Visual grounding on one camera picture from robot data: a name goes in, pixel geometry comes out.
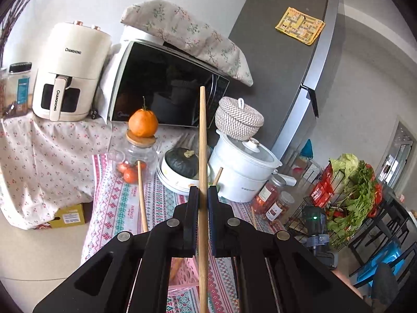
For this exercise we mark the green cabbage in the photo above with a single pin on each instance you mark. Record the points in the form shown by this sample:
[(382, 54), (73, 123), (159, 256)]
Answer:
[(343, 164)]

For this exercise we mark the floral tablecloth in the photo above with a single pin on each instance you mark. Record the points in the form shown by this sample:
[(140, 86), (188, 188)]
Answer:
[(39, 156)]

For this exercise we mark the large orange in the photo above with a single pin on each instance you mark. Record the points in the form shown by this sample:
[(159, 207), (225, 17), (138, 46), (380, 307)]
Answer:
[(143, 124)]

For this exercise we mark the black-lid plastic jar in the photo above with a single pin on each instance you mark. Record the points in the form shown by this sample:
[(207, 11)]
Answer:
[(19, 84)]

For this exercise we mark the floral cloth cover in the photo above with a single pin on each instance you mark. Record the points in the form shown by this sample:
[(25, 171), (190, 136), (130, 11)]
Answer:
[(189, 36)]

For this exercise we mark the black chair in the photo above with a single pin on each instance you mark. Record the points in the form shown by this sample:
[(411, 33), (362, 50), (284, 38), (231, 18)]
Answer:
[(391, 208)]

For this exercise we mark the grey refrigerator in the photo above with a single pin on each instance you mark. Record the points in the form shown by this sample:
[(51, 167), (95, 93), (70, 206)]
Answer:
[(277, 71)]

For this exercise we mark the pink plastic basket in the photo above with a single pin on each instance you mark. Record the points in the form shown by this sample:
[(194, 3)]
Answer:
[(185, 277)]

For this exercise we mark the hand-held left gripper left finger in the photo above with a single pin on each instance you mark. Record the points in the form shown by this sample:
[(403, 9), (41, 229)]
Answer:
[(194, 205)]

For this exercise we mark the green leafy vegetables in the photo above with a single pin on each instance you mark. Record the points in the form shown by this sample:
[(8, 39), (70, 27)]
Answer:
[(358, 202)]

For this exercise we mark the blue plastic stool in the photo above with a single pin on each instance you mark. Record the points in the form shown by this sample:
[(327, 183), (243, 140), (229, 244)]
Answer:
[(387, 254)]

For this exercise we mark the dark green pumpkin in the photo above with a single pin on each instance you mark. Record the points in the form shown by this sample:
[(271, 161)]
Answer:
[(180, 164)]

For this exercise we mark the glass jar with wooden lid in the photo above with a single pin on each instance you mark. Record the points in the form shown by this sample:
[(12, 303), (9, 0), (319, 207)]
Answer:
[(140, 153)]

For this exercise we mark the yellow paper sheet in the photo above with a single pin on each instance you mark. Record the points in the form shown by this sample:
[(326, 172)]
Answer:
[(299, 24)]

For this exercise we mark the silver-lid jar of red spice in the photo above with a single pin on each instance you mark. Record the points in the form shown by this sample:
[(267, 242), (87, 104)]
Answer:
[(265, 197)]

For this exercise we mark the white electric pot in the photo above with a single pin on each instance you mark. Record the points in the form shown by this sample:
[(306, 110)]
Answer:
[(241, 176)]

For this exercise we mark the black microwave oven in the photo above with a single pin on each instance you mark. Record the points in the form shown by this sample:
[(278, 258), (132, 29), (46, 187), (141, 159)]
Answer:
[(156, 81)]

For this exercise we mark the white air fryer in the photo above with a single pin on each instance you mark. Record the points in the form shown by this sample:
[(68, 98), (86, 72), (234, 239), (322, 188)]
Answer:
[(75, 71)]

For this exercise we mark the dry branches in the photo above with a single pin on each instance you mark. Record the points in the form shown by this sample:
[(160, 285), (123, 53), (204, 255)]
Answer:
[(19, 6)]

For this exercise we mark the person's grey clothing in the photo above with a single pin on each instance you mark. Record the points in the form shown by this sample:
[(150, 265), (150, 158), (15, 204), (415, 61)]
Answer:
[(384, 283)]

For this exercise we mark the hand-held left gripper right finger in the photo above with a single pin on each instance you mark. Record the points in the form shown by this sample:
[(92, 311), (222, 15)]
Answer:
[(212, 208)]

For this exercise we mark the small tangerine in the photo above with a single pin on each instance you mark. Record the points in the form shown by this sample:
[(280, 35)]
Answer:
[(122, 167), (130, 175)]

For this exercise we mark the silver-lid jar of dried slices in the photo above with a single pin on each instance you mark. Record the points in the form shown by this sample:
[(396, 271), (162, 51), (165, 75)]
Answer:
[(278, 208)]

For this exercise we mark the woven lidded basket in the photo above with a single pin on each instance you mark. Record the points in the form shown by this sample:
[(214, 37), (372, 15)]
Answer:
[(237, 120)]

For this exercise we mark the black power plug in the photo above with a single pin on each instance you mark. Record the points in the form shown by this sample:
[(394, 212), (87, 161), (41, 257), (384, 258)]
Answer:
[(94, 113)]

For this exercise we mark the wooden chopstick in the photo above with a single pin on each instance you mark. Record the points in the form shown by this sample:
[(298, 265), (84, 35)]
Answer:
[(218, 175), (253, 216), (202, 137), (142, 199)]

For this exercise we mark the yellow cardboard box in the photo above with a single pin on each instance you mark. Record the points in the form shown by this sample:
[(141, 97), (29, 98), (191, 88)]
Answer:
[(70, 216)]

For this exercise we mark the person's right forearm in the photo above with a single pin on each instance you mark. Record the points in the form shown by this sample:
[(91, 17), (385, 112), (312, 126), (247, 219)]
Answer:
[(345, 280)]

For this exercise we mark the red snack packet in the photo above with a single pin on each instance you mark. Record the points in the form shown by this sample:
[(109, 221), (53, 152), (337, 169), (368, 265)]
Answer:
[(321, 192)]

